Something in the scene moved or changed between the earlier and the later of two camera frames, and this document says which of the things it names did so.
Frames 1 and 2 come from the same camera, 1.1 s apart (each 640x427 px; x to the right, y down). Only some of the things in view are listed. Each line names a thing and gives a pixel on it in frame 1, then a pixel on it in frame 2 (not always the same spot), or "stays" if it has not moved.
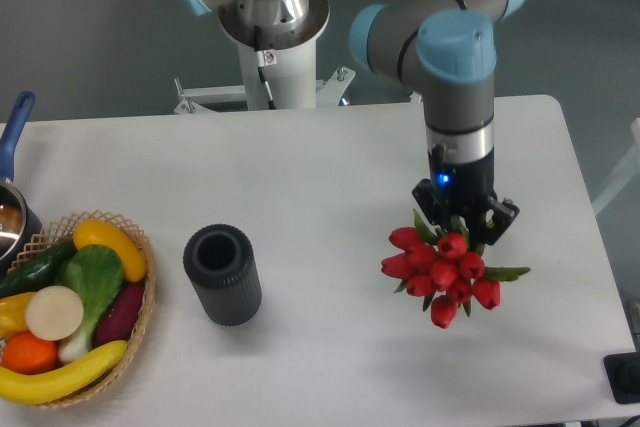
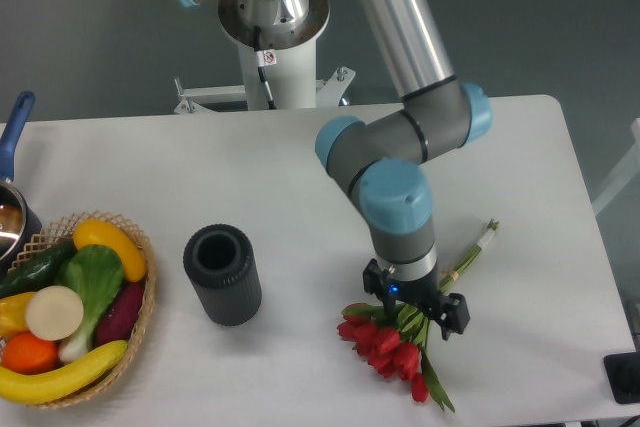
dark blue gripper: x=464 y=190 -> x=452 y=314
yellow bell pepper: x=97 y=232 stays
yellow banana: x=62 y=383 stays
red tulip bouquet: x=443 y=268 -> x=396 y=345
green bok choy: x=97 y=273 stays
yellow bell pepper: x=13 y=314 stays
